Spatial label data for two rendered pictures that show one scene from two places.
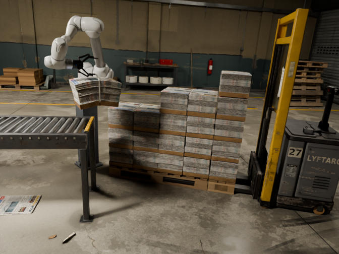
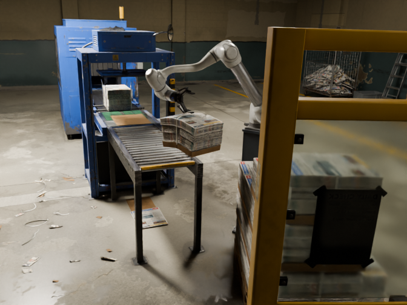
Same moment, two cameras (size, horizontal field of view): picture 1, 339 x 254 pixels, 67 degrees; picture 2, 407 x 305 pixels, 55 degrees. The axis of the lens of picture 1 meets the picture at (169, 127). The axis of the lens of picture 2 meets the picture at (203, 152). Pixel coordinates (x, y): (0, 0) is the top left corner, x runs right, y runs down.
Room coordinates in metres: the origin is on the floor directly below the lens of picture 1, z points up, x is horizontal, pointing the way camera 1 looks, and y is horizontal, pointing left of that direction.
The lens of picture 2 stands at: (1.81, -2.08, 1.86)
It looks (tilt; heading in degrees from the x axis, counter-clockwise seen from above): 18 degrees down; 77
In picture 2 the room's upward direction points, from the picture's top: 2 degrees clockwise
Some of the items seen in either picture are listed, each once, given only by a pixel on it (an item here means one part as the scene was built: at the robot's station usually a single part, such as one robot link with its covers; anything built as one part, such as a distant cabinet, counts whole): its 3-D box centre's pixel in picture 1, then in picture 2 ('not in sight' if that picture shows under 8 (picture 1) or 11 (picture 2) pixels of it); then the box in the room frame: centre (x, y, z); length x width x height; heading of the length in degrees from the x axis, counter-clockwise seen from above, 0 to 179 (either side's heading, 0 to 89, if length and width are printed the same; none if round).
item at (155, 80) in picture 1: (150, 74); not in sight; (8.89, 0.76, 0.55); 1.80 x 0.70 x 1.09; 100
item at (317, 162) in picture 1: (300, 162); not in sight; (2.54, -1.43, 0.40); 0.69 x 0.55 x 0.80; 170
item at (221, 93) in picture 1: (227, 133); not in sight; (2.68, -0.64, 0.63); 0.38 x 0.29 x 0.97; 170
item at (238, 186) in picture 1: (205, 183); not in sight; (2.59, -0.44, 0.05); 1.05 x 0.10 x 0.04; 80
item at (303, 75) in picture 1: (295, 81); not in sight; (8.32, -3.93, 0.65); 1.33 x 0.94 x 1.30; 104
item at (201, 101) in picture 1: (203, 102); not in sight; (2.73, -0.35, 0.95); 0.38 x 0.29 x 0.23; 170
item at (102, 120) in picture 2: not in sight; (126, 121); (1.88, 2.36, 0.75); 0.70 x 0.65 x 0.10; 100
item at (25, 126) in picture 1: (25, 126); (151, 149); (2.08, 1.23, 0.77); 0.47 x 0.05 x 0.05; 10
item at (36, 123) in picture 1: (33, 126); (154, 150); (2.09, 1.17, 0.77); 0.47 x 0.05 x 0.05; 10
